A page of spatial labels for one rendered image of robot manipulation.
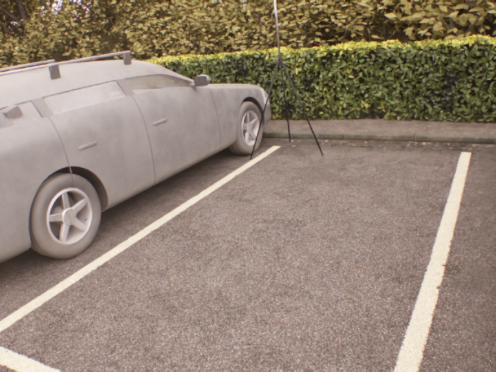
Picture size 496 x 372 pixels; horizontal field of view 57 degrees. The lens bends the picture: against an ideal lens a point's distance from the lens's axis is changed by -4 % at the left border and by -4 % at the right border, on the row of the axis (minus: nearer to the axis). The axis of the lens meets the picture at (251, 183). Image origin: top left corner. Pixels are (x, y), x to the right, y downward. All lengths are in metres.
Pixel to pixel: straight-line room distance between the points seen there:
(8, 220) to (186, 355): 1.61
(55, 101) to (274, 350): 2.50
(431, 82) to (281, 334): 4.69
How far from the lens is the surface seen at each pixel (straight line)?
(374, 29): 8.86
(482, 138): 6.08
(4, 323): 3.34
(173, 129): 4.64
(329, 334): 2.62
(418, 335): 2.62
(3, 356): 3.03
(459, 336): 2.66
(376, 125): 6.62
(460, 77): 6.58
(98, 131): 3.99
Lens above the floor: 1.57
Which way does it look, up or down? 19 degrees down
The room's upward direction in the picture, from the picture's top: 6 degrees counter-clockwise
